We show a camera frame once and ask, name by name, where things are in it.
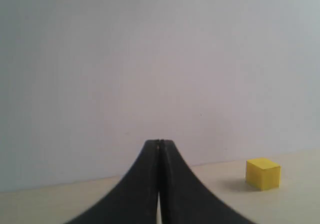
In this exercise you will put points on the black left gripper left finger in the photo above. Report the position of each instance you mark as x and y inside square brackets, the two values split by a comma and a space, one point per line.
[134, 199]

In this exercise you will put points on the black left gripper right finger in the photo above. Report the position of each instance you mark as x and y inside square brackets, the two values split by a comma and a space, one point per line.
[183, 197]

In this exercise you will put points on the yellow cube block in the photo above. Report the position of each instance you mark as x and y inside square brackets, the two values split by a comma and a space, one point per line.
[262, 174]

